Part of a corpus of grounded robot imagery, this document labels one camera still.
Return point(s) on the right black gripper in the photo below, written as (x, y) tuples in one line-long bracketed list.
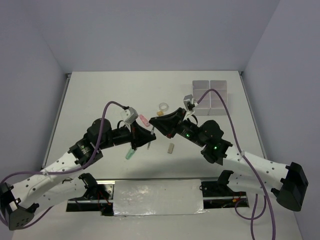
[(165, 124)]

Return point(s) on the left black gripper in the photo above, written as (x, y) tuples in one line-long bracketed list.
[(138, 135)]

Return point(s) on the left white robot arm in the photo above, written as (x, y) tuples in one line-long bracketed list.
[(65, 178)]

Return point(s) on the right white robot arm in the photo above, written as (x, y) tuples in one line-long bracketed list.
[(244, 172)]

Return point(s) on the pink correction tape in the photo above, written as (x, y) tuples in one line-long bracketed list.
[(144, 120)]

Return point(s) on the clear tape roll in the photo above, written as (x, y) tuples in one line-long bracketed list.
[(163, 107)]

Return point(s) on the green correction tape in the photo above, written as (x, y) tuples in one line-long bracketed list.
[(129, 154)]

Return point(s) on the grey white eraser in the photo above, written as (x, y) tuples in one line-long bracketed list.
[(170, 148)]

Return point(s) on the silver foil cover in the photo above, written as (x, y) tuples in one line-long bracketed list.
[(158, 198)]

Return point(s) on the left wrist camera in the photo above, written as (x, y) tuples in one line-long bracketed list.
[(129, 115)]

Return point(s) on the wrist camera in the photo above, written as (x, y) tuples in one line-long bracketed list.
[(129, 115), (190, 103)]

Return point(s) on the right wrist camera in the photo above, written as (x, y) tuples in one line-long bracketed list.
[(190, 103)]

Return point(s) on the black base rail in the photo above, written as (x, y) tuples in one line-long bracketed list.
[(214, 197)]

